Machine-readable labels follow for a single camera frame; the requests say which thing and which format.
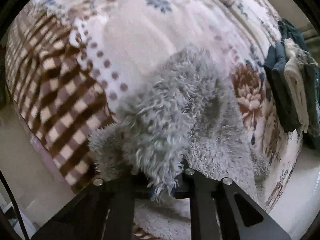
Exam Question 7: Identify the black cable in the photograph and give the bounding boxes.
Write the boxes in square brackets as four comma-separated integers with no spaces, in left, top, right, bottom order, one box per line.
[0,169,29,240]

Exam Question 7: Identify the floral fleece blanket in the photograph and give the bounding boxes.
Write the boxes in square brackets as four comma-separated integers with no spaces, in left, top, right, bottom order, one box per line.
[4,0,304,240]

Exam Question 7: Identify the grey fluffy pants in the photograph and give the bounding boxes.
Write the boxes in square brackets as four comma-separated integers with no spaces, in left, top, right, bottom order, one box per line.
[88,42,271,240]

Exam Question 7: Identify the dark green folded garment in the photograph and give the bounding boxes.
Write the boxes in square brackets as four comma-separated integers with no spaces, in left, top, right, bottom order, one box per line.
[264,18,319,151]

